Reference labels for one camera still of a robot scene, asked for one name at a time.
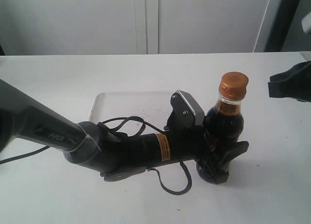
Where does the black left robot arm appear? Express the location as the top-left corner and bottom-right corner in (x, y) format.
(0, 81), (249, 184)

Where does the black vertical post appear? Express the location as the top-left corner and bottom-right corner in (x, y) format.
(264, 0), (300, 52)

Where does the dark soy sauce bottle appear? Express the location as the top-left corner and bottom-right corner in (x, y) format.
(196, 71), (249, 181)

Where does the black camera cable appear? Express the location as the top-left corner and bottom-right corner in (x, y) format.
(0, 116), (192, 195)

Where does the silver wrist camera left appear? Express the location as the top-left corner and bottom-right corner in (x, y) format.
(171, 90), (205, 128)

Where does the white rectangular plastic tray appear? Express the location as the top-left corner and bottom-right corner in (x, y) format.
(89, 90), (174, 125)

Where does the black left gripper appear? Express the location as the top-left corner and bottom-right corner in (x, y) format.
(165, 112), (249, 184)

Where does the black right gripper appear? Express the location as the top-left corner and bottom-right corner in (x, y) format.
(268, 61), (311, 102)

